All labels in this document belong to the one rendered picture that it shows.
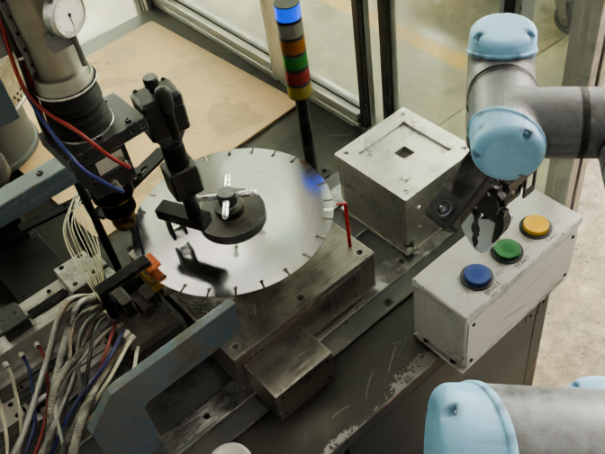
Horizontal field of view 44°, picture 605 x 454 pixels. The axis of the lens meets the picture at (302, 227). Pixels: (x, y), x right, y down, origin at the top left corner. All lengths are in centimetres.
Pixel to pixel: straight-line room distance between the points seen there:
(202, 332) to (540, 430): 59
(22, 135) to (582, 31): 119
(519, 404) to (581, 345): 167
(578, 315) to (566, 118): 150
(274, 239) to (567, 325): 125
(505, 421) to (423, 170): 83
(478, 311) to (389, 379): 20
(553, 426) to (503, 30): 48
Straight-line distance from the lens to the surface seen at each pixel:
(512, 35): 86
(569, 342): 221
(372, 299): 131
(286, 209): 120
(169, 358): 102
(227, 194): 117
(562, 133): 80
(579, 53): 115
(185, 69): 192
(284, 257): 113
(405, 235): 133
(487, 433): 52
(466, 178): 97
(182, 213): 113
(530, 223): 123
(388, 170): 132
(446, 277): 116
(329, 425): 119
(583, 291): 233
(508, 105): 79
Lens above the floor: 180
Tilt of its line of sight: 46 degrees down
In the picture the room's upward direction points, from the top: 10 degrees counter-clockwise
